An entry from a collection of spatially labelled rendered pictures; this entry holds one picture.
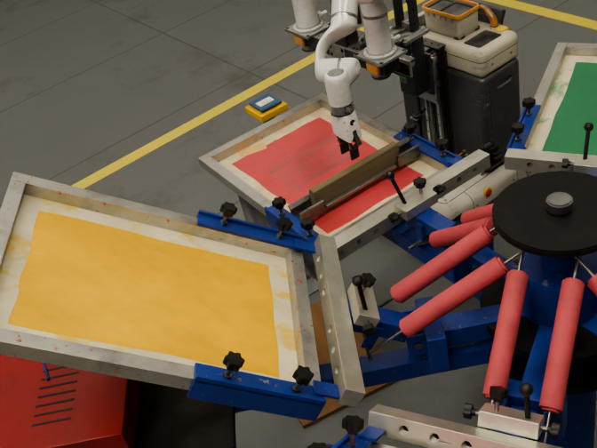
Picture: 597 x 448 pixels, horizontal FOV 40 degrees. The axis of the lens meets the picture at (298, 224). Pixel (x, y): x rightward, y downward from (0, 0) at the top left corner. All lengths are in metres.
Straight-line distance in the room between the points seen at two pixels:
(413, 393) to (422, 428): 1.58
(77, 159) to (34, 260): 3.46
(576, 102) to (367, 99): 2.30
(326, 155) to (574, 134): 0.86
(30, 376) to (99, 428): 0.30
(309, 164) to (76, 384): 1.22
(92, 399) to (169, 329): 0.32
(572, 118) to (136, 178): 2.82
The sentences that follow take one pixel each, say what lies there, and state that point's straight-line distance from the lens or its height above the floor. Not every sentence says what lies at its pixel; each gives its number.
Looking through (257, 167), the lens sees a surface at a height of 0.96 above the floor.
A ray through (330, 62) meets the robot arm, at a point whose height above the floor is 1.41.
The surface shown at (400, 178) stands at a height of 0.96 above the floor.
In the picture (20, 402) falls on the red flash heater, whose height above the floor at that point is 1.10.
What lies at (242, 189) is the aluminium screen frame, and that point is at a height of 0.99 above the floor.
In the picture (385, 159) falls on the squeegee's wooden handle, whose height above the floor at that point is 1.03.
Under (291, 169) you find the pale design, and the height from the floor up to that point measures 0.96.
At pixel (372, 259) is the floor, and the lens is 3.97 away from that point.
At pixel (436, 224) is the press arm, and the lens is 2.46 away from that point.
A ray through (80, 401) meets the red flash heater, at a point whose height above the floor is 1.10.
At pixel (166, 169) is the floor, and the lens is 5.02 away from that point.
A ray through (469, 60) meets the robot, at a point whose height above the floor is 0.86.
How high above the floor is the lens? 2.58
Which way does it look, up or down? 37 degrees down
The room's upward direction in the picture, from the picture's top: 14 degrees counter-clockwise
